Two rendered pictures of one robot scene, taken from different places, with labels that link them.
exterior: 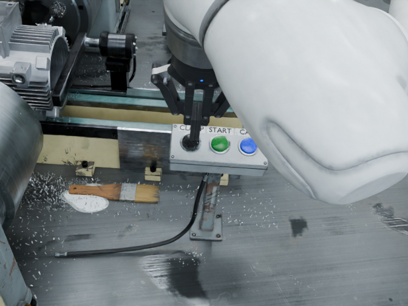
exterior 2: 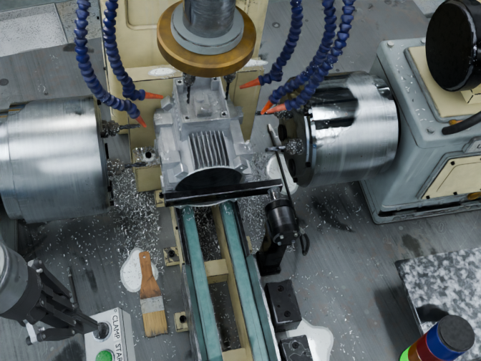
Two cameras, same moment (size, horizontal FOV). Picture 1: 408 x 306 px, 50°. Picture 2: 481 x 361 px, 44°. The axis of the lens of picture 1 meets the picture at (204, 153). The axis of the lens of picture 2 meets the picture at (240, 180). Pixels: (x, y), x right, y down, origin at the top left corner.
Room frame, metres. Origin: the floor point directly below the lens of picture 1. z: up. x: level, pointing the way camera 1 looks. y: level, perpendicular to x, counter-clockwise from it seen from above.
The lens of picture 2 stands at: (0.63, -0.32, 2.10)
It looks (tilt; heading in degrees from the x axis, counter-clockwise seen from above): 57 degrees down; 72
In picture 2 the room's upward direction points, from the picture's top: 11 degrees clockwise
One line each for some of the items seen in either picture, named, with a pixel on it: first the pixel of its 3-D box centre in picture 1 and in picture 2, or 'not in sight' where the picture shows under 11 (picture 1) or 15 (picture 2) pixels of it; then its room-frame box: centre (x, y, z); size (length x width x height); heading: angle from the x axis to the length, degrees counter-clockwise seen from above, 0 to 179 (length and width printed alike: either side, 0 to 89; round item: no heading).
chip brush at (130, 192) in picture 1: (115, 191); (149, 292); (0.64, 0.19, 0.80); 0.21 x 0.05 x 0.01; 95
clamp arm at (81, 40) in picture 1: (71, 66); (224, 193); (0.80, 0.31, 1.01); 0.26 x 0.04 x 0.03; 4
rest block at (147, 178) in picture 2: not in sight; (149, 167); (0.65, 0.49, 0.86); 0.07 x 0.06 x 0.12; 4
